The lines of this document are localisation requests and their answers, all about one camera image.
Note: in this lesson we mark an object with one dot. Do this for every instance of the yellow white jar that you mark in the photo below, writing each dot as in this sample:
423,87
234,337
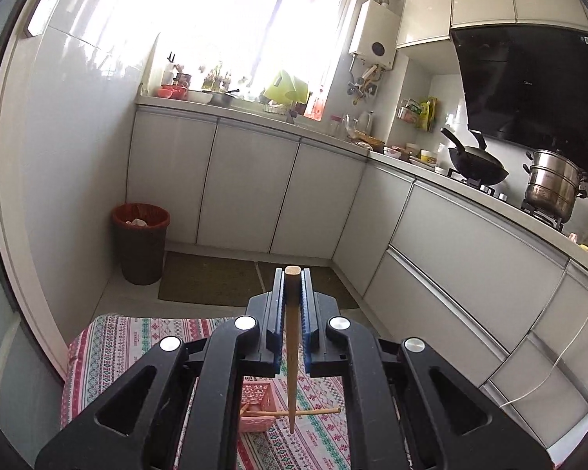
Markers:
429,157

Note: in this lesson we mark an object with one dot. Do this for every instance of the red bowl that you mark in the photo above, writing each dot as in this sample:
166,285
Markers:
171,92

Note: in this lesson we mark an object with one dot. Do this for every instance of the gas hob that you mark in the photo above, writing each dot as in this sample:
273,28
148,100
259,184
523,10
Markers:
536,211

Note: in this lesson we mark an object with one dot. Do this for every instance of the brown wicker basket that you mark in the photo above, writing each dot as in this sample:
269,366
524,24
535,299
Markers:
370,143

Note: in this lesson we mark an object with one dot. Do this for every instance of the black wok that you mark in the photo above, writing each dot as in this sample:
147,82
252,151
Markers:
478,166

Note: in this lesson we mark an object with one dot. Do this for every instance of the wall spice rack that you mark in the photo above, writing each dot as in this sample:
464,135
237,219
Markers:
419,115

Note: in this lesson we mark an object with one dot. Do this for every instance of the white drawer cabinet run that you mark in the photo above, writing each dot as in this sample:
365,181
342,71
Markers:
460,264

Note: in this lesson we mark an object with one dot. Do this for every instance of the white base cabinet row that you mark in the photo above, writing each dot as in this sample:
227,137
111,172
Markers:
250,181

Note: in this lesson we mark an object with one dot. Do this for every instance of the white basin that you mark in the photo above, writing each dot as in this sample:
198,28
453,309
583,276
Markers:
199,97

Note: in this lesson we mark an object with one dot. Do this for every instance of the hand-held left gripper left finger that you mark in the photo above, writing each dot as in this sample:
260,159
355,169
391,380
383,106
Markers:
274,347

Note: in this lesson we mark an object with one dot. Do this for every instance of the black range hood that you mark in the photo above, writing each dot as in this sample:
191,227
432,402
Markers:
529,83

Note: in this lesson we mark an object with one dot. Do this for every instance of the water heater pipes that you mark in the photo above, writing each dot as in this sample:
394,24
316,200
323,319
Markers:
362,83

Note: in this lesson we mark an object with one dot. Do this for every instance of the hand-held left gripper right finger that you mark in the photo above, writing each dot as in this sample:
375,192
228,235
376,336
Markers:
309,342

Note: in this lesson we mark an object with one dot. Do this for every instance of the red liquid bottle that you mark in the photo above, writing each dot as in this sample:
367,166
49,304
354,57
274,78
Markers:
316,105

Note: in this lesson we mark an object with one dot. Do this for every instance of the white utensil jar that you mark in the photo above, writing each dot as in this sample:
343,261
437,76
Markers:
168,76

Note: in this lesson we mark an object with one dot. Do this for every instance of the stainless steel steamer pot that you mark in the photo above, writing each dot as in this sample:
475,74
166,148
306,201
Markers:
553,186

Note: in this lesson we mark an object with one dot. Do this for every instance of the metal cooking pot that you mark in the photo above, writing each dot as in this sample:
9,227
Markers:
223,98

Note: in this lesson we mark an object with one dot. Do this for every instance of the wooden chopstick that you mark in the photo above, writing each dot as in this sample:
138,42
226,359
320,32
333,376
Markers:
318,411
292,352

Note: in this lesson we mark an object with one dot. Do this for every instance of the frosted glass sliding door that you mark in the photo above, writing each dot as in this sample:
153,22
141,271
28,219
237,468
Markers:
10,377

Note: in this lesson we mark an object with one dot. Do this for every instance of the white kettle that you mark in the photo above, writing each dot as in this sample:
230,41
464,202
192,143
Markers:
365,121

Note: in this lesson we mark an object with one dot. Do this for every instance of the kitchen window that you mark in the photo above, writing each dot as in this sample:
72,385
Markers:
274,19

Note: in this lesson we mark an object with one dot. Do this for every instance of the white water heater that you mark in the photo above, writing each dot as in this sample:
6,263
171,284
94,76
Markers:
372,29

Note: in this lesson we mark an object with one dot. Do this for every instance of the pink perforated chopstick basket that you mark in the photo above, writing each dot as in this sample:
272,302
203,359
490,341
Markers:
257,396

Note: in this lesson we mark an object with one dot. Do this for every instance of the dark brown trash bin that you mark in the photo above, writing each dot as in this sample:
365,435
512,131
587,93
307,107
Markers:
139,254

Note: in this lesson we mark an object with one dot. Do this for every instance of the patterned striped tablecloth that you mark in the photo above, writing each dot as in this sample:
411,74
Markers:
122,338

